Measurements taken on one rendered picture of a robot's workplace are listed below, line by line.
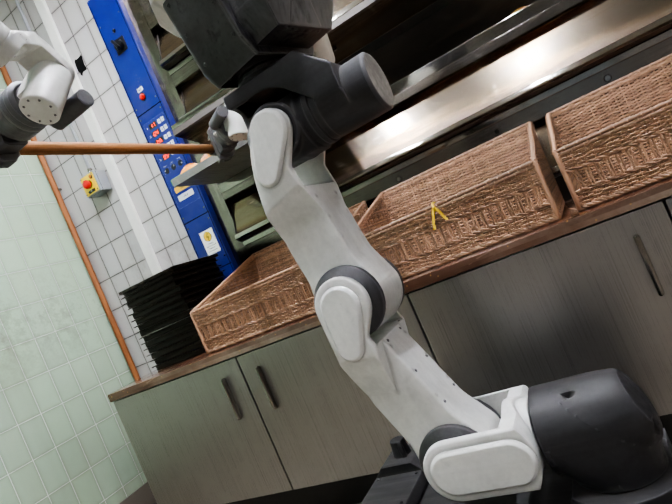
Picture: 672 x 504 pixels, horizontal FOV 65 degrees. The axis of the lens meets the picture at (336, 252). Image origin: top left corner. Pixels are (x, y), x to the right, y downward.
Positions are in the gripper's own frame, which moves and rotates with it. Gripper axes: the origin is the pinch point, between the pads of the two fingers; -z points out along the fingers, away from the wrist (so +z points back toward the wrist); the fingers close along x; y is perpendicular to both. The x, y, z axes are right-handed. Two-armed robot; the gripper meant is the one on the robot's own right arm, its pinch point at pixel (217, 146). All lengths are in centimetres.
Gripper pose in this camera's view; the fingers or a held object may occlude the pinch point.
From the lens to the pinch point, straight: 179.2
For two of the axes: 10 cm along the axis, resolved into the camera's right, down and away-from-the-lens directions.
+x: -4.1, -9.1, 0.0
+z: 4.5, -2.0, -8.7
